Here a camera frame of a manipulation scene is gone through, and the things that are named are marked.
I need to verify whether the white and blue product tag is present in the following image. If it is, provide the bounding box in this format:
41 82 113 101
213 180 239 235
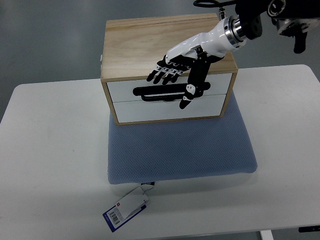
102 186 149 233

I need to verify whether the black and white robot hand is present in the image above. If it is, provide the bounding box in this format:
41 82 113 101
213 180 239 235
146 16 247 109

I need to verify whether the blue-grey textured cushion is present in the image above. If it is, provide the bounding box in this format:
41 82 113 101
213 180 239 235
107 95 258 185

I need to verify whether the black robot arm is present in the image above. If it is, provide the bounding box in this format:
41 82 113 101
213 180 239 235
193 0 320 54

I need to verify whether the white table leg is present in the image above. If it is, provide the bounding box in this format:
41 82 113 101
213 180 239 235
259 230 274 240

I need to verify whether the wooden drawer cabinet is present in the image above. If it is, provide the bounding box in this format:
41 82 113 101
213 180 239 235
101 13 238 125

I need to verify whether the white drawer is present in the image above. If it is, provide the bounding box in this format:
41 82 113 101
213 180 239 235
107 73 232 103
113 94 226 123

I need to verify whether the black table control panel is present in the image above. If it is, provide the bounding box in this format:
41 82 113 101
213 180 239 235
298 225 320 233

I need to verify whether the black drawer handle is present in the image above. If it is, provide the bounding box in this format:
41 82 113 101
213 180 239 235
132 81 211 103

